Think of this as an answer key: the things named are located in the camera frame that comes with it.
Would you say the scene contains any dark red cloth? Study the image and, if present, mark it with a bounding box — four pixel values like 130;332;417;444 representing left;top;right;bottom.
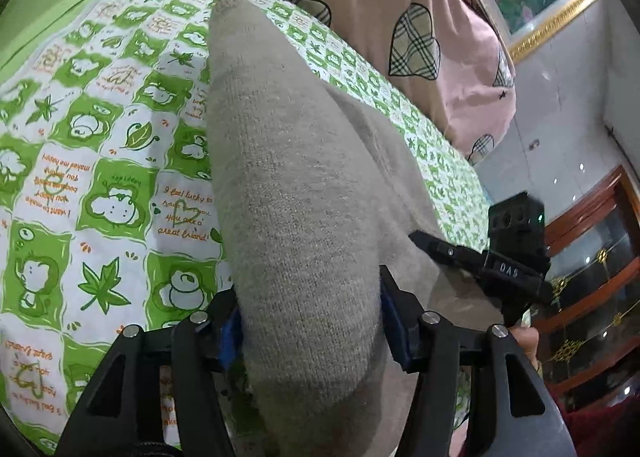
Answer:
550;387;640;457

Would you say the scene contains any person's right hand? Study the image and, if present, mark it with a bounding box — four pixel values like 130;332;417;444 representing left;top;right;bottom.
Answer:
510;326;542;373

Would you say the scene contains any wooden glass cabinet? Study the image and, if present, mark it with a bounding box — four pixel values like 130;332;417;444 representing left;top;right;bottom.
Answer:
520;164;640;400

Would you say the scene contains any green patterned bedsheet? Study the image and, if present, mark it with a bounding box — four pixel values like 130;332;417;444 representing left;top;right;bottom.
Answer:
0;0;490;457

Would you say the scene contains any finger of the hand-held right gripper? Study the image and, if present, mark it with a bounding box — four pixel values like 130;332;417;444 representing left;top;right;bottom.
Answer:
408;230;489;279

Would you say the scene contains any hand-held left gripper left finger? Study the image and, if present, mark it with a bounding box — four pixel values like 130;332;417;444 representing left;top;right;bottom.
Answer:
55;288;247;457

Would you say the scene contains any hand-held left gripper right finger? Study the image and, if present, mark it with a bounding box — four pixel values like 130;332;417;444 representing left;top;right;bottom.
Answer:
378;264;578;457

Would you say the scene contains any beige knit sweater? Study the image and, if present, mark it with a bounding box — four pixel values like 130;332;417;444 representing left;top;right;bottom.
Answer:
204;0;507;457

